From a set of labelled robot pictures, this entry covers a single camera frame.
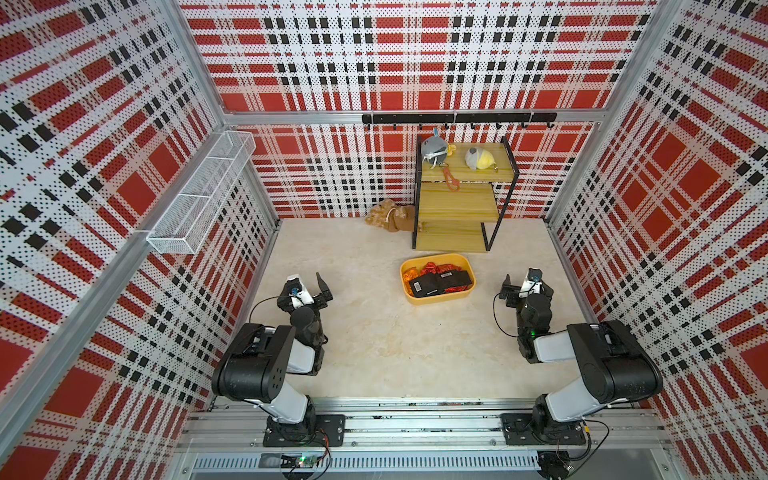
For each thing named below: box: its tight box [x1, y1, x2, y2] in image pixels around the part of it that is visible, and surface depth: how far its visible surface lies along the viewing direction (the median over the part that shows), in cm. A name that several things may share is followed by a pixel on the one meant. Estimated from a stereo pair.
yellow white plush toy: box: [465, 147, 499, 172], surface depth 87 cm
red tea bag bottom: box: [436, 263, 462, 274], surface depth 103 cm
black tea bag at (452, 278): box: [436, 270, 472, 292], surface depth 100 cm
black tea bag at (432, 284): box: [409, 270, 455, 297], surface depth 99 cm
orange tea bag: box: [403, 267, 420, 297], surface depth 103 cm
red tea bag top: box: [419, 262, 437, 276], surface depth 103 cm
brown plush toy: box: [364, 198, 415, 233], surface depth 114 cm
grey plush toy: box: [421, 136, 449, 169], surface depth 88 cm
